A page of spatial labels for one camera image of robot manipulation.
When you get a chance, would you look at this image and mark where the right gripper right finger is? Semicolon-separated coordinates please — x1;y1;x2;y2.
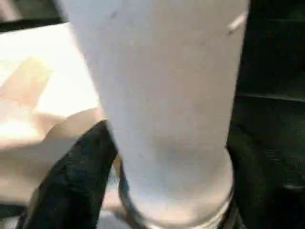
228;147;296;229

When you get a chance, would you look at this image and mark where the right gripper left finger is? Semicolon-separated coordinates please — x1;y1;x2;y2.
21;120;118;229

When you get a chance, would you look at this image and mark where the white plastic table top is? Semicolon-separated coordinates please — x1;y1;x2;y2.
0;22;134;229

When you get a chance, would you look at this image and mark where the white plastic table leg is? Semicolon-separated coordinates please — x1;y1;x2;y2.
57;0;251;229

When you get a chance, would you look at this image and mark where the black plastic mat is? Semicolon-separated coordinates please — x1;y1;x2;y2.
0;0;305;229

